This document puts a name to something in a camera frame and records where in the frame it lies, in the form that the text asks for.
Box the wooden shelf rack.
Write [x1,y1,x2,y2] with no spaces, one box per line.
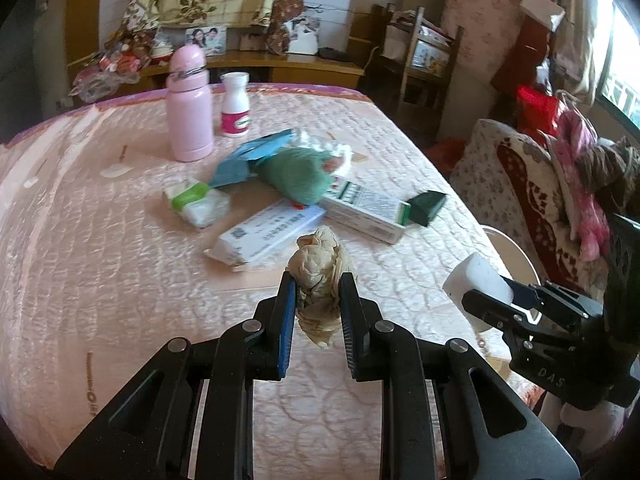
[371,4,464,132]

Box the dark grey cabinet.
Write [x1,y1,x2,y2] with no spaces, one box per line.
[10,0,69,126]

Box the framed photo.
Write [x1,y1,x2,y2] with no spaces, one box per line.
[185,26,228,56]

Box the beige paper ball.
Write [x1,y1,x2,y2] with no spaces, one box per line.
[286,226,353,352]

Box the window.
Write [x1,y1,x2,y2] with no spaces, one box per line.
[594,0,640,127]

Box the green white tissue pack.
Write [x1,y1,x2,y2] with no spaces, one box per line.
[164,178,232,229]

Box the pink patterned clothing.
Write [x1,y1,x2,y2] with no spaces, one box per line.
[549,94,612,262]

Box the green towel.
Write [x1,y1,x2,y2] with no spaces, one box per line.
[257,146,346,206]

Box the white foam block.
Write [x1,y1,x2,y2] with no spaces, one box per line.
[442,252,516,334]

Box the dark green small box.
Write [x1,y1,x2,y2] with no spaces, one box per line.
[406,191,447,227]

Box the white pill bottle pink label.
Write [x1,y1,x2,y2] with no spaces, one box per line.
[220,72,251,138]

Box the green white medicine box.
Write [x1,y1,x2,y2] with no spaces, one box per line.
[320,175,414,245]

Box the white printed bag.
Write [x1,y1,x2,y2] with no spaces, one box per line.
[287,16,322,56]

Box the pile of plastic-wrapped clutter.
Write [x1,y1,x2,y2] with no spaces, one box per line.
[70,30,153,102]

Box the pink insulated bottle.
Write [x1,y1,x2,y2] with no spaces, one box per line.
[166,45,215,163]

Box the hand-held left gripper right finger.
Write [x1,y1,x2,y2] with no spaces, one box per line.
[338,273,581,480]

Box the orange red bag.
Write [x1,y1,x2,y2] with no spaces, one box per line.
[429,139,469,172]

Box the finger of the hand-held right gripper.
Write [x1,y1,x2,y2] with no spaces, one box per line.
[461,286,568,377]
[510,281,603,331]

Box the long white printed box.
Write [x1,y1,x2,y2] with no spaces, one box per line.
[204,199,326,272]

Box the sofa with floral cover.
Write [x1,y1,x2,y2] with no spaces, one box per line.
[450,119,617,292]

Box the pink floral leaning mattress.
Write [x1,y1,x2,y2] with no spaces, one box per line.
[444,0,553,92]

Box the brown knitted cloth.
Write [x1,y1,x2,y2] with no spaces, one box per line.
[575,136,640,207]

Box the wooden low cabinet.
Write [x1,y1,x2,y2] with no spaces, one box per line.
[70,50,366,92]

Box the blue plastic packet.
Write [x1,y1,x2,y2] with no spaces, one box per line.
[209,129,296,189]

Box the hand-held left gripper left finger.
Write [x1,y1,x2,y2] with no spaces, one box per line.
[54,270,299,480]

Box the crumpled white printed wrapper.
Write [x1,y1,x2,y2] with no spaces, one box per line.
[294,129,354,175]

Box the pink quilted mattress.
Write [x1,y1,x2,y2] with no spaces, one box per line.
[0,82,541,472]

